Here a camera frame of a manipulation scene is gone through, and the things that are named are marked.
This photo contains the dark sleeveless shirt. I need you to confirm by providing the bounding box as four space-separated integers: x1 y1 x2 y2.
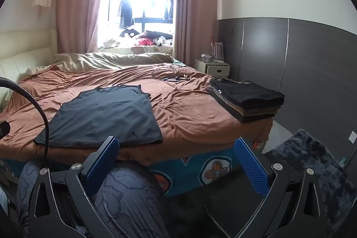
33 85 163 149

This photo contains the teal printed bed cover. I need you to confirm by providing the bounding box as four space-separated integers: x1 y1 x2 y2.
117 140 269 197

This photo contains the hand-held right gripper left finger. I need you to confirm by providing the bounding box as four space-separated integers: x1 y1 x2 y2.
28 136 120 238

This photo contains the pile of clutter on windowsill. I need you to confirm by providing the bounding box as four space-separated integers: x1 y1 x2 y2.
98 28 174 50

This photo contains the striped bag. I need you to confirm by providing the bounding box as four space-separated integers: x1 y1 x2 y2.
210 42 224 62

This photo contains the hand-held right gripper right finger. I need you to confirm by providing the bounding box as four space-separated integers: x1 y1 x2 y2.
234 138 336 238

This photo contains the thick black gripper cable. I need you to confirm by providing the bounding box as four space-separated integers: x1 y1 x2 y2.
0 77 51 156

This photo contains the pink curtain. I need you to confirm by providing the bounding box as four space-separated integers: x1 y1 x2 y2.
55 0 111 54
172 0 221 66

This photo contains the beige blanket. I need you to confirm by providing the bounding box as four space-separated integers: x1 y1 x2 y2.
26 52 175 77

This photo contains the white nightstand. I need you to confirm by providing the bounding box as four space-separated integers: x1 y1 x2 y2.
194 59 231 80

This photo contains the brown bed sheet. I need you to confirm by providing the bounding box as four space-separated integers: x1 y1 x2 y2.
0 62 274 169

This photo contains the cream padded headboard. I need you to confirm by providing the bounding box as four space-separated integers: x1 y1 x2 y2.
0 27 58 106

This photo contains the stack of folded clothes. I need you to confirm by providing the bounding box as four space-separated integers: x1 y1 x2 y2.
206 79 285 124

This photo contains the grey fluffy rug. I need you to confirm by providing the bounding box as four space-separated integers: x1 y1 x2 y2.
263 128 357 229

